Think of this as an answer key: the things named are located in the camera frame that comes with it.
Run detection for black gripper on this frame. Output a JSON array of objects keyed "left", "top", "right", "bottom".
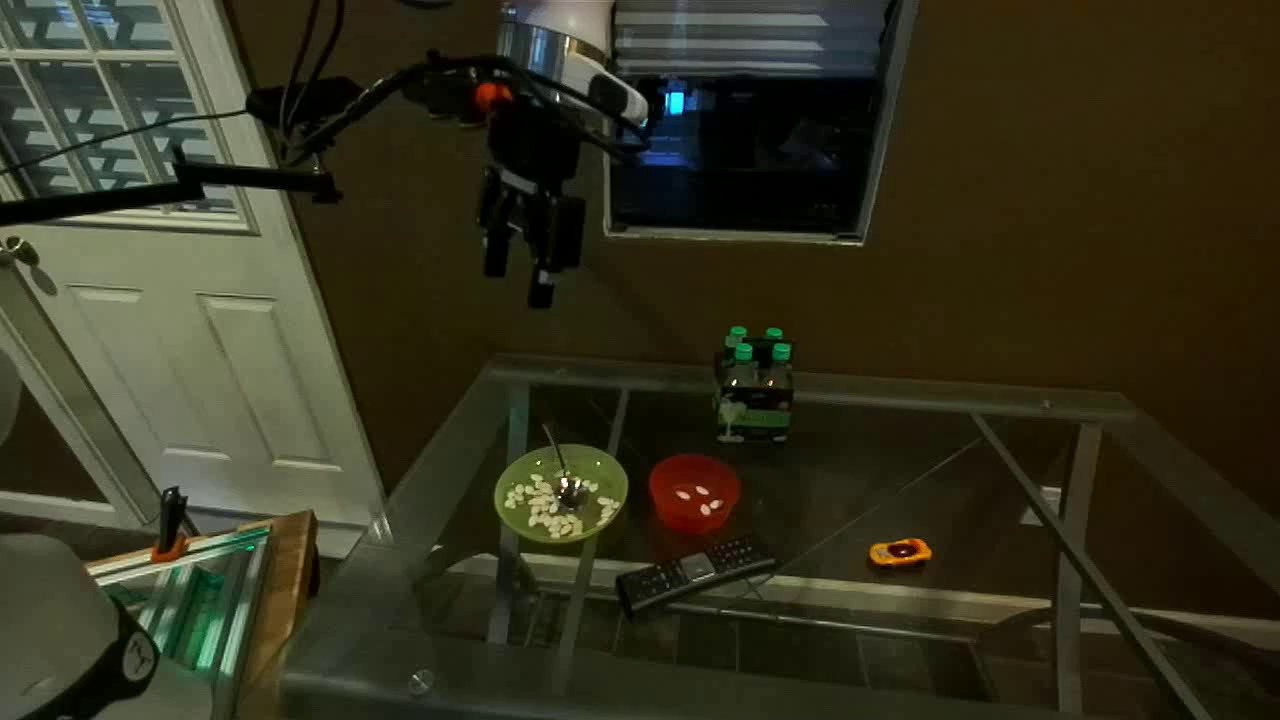
[{"left": 473, "top": 88, "right": 592, "bottom": 315}]

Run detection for dark window with white frame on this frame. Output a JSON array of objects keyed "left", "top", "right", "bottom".
[{"left": 598, "top": 0, "right": 923, "bottom": 250}]

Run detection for white window blinds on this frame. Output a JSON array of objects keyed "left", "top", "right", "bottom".
[{"left": 607, "top": 0, "right": 898, "bottom": 83}]

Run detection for metal spoon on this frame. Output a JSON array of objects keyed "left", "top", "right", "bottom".
[{"left": 537, "top": 421, "right": 592, "bottom": 512}]

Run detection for green bowl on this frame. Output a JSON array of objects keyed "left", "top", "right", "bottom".
[{"left": 486, "top": 439, "right": 632, "bottom": 547}]

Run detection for red bowl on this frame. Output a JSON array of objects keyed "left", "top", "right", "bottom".
[{"left": 643, "top": 447, "right": 746, "bottom": 541}]

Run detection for white panel door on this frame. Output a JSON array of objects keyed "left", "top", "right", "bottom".
[{"left": 0, "top": 0, "right": 390, "bottom": 541}]

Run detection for black remote control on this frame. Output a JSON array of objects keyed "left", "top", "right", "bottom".
[{"left": 610, "top": 536, "right": 783, "bottom": 620}]

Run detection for black stand boom bar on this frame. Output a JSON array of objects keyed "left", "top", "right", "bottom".
[{"left": 0, "top": 155, "right": 342, "bottom": 230}]

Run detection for brown wooden board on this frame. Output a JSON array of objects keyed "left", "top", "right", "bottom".
[{"left": 232, "top": 506, "right": 322, "bottom": 720}]

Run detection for orange black clamp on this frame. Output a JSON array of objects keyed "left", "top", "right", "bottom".
[{"left": 147, "top": 483, "right": 198, "bottom": 563}]

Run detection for white slanted stand leg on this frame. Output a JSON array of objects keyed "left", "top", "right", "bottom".
[{"left": 0, "top": 250, "right": 167, "bottom": 532}]

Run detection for green box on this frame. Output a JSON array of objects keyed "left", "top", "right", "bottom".
[{"left": 84, "top": 524, "right": 272, "bottom": 688}]

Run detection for orange black small tool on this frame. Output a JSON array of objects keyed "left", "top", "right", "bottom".
[{"left": 864, "top": 532, "right": 937, "bottom": 571}]

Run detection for glass table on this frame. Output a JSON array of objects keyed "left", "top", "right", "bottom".
[{"left": 277, "top": 349, "right": 1280, "bottom": 720}]

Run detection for black camera on stand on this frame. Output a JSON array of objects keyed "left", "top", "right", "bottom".
[{"left": 244, "top": 72, "right": 366, "bottom": 136}]

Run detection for metal door handle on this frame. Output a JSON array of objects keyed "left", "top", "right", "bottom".
[{"left": 0, "top": 230, "right": 58, "bottom": 299}]

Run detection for white wall outlet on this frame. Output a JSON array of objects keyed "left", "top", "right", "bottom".
[{"left": 1021, "top": 481, "right": 1073, "bottom": 532}]

